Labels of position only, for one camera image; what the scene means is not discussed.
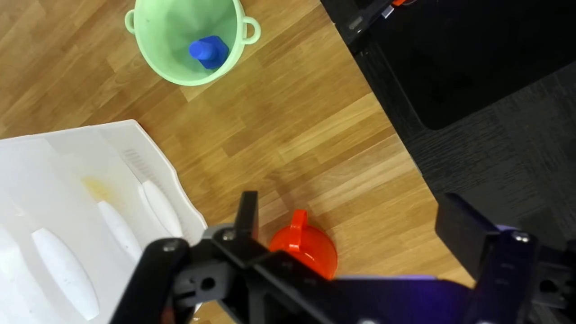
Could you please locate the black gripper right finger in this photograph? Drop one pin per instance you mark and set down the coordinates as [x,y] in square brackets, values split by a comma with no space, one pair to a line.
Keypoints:
[465,231]

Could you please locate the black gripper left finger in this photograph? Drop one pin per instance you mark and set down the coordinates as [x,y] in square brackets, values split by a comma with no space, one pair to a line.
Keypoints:
[248,215]

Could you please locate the orange plastic watering can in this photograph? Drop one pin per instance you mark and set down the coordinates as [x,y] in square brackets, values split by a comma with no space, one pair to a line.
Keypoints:
[307,244]

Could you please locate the white plastic dish rack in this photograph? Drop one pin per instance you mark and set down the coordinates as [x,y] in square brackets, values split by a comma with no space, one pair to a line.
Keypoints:
[78,208]

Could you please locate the blue plastic toy block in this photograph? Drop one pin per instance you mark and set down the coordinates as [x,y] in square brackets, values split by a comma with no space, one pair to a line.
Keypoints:
[212,53]

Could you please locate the green plastic colander bowl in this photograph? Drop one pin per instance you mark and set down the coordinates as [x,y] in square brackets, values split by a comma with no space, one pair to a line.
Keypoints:
[167,30]

